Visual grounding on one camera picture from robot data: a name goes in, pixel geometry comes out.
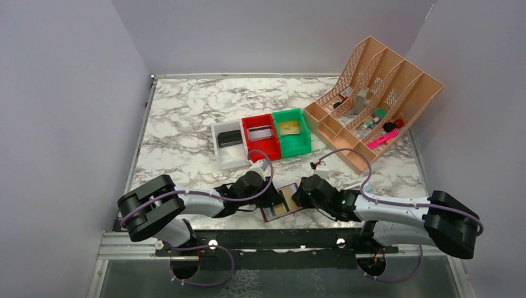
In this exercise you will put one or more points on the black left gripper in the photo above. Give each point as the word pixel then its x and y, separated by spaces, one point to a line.
pixel 268 195

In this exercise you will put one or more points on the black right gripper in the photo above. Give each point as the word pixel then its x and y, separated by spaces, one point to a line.
pixel 302 195

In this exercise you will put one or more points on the red leather card holder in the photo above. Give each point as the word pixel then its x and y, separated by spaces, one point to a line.
pixel 266 211

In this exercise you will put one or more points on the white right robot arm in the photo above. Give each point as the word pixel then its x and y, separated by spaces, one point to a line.
pixel 438 220

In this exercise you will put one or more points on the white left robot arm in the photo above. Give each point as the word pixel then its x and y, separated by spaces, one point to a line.
pixel 151 210

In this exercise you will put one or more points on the silver card in red bin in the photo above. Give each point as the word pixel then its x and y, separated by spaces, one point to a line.
pixel 259 133

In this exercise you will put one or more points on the gold card in green bin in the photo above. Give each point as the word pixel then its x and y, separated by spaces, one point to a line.
pixel 289 128

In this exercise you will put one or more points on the white plastic bin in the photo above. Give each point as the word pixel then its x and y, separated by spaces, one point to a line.
pixel 233 156

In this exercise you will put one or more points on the red plastic bin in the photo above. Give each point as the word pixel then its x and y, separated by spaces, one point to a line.
pixel 271 146

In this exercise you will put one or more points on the light blue small object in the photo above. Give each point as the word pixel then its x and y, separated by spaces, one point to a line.
pixel 365 187

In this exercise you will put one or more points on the green plastic bin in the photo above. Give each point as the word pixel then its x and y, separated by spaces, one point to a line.
pixel 293 145

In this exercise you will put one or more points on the grey box in organizer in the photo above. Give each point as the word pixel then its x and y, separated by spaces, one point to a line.
pixel 360 100

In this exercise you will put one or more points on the red black round item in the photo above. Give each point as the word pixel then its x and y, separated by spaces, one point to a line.
pixel 391 126

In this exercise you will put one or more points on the pink highlighter marker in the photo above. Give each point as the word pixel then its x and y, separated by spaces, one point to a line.
pixel 383 139

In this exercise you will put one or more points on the green capped tube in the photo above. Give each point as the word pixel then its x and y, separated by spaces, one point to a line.
pixel 376 116

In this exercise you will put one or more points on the beige desk organizer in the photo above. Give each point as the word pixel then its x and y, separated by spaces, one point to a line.
pixel 394 84

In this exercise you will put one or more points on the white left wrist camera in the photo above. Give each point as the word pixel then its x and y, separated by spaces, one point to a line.
pixel 261 167

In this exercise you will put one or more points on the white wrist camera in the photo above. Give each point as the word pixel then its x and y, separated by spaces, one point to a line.
pixel 320 168
pixel 261 167

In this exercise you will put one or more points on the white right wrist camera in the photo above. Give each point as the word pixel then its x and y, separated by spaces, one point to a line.
pixel 320 168

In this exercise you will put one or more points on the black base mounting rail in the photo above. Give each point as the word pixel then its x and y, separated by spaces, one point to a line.
pixel 268 249

